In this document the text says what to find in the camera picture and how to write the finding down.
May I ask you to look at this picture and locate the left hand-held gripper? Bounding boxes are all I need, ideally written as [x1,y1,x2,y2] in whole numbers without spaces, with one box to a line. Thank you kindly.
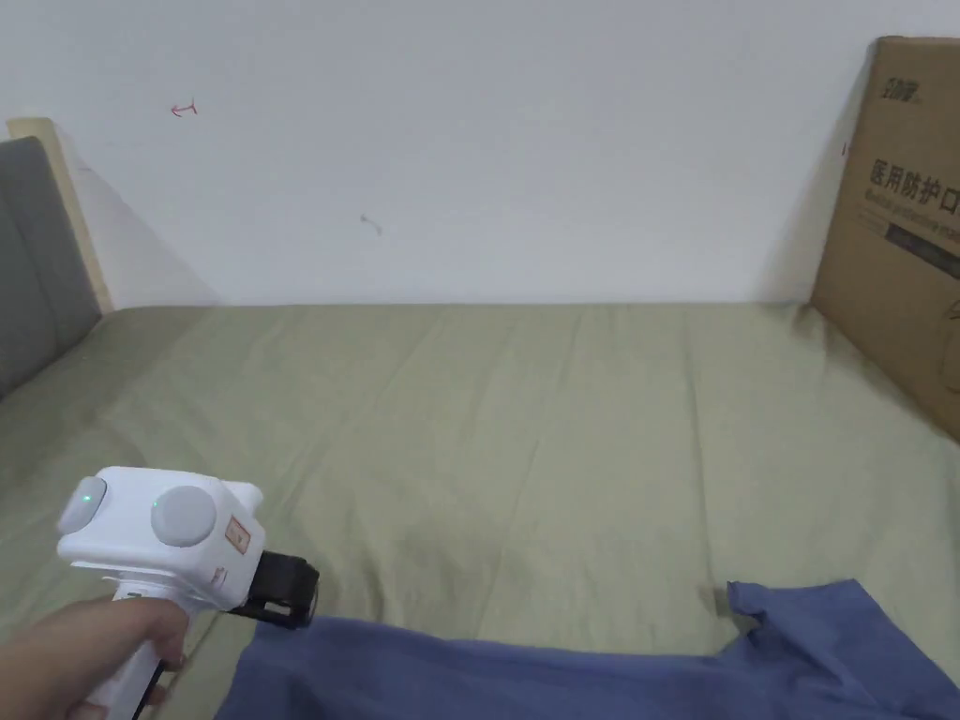
[56,466,322,720]

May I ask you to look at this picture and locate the dark blue shirt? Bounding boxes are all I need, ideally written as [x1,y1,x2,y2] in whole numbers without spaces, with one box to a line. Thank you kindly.
[213,577,960,720]

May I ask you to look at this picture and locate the person's left hand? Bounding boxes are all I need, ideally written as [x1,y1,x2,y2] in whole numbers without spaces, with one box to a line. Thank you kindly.
[0,597,190,720]

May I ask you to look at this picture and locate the grey padded headboard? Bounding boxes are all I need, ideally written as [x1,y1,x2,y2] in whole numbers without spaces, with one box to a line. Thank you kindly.
[0,115,113,400]

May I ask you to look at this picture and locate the bed with pale green sheet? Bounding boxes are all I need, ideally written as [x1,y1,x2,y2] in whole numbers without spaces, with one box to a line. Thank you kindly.
[0,299,960,720]

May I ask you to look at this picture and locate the brown cardboard carton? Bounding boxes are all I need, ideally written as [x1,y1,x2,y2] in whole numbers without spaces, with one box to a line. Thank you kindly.
[809,36,960,443]

